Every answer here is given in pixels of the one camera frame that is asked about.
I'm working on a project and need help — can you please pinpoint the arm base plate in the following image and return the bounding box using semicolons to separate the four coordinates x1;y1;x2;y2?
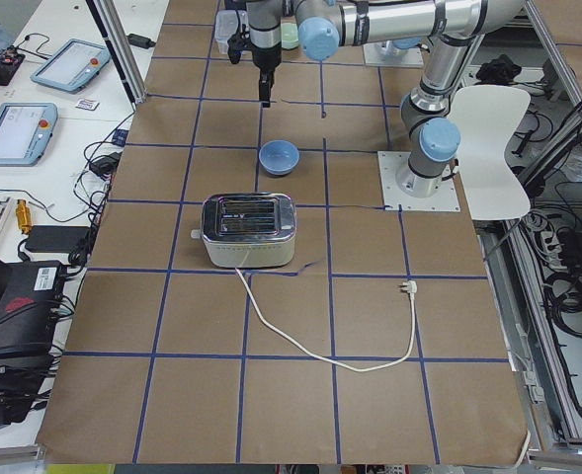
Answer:
377;151;460;212
363;41;424;69

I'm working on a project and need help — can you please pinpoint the black power adapter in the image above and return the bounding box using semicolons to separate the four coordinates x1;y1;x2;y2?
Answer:
126;33;156;49

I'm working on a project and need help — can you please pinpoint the green bowl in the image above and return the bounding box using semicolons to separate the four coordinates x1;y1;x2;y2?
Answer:
281;22;299;50

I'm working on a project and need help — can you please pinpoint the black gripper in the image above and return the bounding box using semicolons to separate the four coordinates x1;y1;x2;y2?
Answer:
252;43;281;108

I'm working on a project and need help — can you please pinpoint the blue bowl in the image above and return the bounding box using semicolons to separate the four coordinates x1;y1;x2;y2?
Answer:
258;140;300;177

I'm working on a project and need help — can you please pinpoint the white chair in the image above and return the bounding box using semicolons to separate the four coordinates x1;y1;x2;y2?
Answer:
449;85;531;221

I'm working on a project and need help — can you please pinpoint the teach pendant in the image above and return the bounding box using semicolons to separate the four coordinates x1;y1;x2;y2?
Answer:
31;39;111;93
0;103;58;167

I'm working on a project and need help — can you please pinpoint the clear plastic container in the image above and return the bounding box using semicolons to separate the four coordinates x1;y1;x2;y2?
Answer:
214;10;248;54

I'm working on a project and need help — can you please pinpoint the upper teach pendant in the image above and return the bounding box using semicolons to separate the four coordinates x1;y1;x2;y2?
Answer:
31;39;111;93

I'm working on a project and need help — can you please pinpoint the lower teach pendant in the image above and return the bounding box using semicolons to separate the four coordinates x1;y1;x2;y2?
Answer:
0;103;58;167

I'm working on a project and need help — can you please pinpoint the aluminium frame post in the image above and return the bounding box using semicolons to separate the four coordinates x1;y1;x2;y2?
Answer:
85;0;147;105

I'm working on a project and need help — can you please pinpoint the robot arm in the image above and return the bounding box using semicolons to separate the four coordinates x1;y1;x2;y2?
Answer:
229;0;524;198

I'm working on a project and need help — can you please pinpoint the cream chrome toaster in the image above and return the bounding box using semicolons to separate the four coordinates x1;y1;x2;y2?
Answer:
193;193;297;269

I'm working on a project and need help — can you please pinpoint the white toaster power cord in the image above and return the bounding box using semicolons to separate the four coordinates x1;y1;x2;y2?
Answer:
235;266;419;373

